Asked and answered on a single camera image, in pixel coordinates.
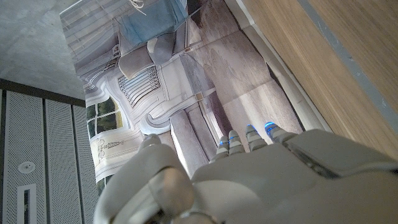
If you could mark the printed room backdrop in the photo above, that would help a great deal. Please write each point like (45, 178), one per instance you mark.
(233, 62)

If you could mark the white ceiling slot vent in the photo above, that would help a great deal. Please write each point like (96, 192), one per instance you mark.
(21, 205)

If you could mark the white round ceiling detector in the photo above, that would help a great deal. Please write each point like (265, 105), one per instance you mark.
(26, 167)

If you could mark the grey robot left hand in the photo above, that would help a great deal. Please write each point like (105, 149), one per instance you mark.
(264, 186)

